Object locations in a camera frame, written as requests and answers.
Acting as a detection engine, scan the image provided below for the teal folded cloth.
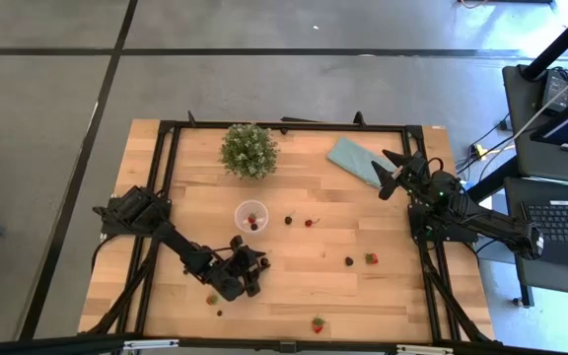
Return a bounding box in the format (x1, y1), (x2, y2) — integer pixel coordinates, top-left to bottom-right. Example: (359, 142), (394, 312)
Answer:
(326, 136), (396, 190)

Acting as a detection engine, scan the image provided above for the black crossbeam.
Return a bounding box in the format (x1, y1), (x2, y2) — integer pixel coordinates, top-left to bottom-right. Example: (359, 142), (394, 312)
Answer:
(0, 333), (568, 355)

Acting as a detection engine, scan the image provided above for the black diagonal post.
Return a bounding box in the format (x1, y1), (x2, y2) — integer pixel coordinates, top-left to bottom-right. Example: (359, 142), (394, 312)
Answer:
(521, 0), (568, 81)

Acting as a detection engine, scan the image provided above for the black desk strut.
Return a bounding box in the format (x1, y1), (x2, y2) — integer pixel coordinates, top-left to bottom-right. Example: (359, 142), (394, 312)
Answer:
(462, 156), (521, 204)

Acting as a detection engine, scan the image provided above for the silver metal bracket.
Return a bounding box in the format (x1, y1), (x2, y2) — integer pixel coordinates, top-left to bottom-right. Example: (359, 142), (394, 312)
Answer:
(395, 344), (456, 355)
(123, 338), (180, 352)

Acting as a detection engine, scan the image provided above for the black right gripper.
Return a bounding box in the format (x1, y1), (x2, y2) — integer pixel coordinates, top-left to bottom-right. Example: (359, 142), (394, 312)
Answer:
(371, 148), (431, 201)

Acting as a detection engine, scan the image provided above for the yellow extension cord plug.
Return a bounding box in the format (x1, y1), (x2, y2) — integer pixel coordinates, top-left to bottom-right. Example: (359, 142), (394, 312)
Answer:
(468, 142), (517, 162)

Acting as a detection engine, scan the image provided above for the white paper sheet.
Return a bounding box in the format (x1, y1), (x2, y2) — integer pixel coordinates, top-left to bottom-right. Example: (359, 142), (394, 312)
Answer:
(474, 192), (496, 239)

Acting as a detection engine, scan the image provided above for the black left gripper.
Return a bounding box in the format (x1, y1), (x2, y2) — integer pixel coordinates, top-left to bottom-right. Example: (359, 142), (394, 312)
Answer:
(214, 235), (271, 298)

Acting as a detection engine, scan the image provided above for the green potted plant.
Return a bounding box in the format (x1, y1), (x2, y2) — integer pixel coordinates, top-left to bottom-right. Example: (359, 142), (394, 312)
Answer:
(219, 122), (280, 180)

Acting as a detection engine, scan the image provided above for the black power adapter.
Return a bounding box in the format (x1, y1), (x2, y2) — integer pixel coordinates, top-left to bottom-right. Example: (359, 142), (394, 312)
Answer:
(541, 67), (568, 112)

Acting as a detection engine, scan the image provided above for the black keyboard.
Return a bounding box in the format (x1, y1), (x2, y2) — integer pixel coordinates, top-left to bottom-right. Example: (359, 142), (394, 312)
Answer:
(521, 199), (568, 271)

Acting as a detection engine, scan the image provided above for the dark grey desk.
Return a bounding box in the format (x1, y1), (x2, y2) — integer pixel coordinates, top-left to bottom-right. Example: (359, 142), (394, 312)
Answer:
(503, 176), (568, 300)
(502, 63), (568, 186)

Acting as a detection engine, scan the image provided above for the clear round plastic container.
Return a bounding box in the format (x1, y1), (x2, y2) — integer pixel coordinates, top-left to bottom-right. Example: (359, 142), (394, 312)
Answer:
(234, 198), (270, 235)

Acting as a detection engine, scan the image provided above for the black floor cable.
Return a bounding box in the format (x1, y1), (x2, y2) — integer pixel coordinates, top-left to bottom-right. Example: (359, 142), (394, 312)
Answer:
(455, 111), (512, 184)

